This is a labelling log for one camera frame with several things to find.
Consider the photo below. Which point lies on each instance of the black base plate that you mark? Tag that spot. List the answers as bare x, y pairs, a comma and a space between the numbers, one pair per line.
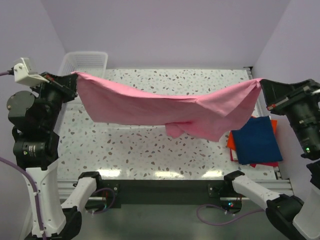
117, 193

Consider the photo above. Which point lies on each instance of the orange folded t shirt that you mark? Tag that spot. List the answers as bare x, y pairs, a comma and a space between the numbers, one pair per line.
231, 142

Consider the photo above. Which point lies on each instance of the aluminium front rail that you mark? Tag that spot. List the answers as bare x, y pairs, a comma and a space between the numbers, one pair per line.
65, 186

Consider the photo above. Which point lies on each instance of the aluminium rail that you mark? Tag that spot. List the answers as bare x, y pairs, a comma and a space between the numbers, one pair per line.
65, 186
257, 112

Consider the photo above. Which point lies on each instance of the white plastic basket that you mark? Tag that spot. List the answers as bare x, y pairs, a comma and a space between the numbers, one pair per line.
91, 62

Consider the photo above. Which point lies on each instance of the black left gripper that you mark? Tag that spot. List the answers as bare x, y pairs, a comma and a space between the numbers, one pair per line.
67, 84

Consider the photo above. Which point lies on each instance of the blue folded t shirt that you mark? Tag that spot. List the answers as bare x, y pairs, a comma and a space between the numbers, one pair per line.
256, 142

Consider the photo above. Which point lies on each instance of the pink t shirt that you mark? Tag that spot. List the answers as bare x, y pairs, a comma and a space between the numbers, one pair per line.
206, 116

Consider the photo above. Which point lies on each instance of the red folded t shirt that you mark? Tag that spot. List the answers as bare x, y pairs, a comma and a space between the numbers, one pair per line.
234, 158

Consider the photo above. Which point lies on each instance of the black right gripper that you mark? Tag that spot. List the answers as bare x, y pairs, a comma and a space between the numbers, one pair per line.
277, 93

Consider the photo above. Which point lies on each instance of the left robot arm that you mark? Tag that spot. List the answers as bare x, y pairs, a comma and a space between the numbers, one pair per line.
34, 115

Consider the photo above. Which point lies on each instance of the aluminium right side rail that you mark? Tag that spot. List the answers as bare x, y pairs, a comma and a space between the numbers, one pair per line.
257, 112

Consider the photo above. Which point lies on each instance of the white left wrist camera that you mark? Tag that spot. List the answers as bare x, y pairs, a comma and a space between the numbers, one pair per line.
25, 73

